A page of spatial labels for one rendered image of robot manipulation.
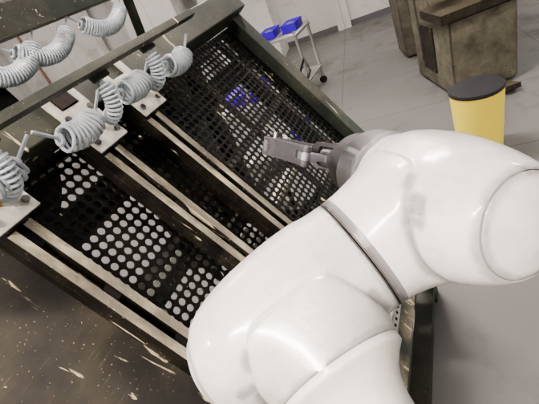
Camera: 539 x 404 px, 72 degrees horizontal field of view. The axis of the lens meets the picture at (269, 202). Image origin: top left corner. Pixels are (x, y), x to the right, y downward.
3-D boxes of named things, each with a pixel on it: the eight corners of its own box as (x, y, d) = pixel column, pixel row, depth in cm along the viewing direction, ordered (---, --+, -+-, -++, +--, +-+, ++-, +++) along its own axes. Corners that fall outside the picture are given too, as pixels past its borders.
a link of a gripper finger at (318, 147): (344, 174, 49) (339, 175, 48) (276, 159, 55) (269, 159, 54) (350, 144, 48) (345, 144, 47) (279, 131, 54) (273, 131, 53)
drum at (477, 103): (497, 137, 334) (494, 69, 301) (516, 159, 302) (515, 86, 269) (449, 149, 346) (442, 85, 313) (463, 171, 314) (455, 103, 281)
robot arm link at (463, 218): (415, 100, 35) (302, 187, 35) (574, 103, 20) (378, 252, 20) (463, 188, 38) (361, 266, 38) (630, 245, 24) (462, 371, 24)
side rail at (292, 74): (389, 192, 190) (407, 181, 182) (220, 38, 168) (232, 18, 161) (391, 183, 196) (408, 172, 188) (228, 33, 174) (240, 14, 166)
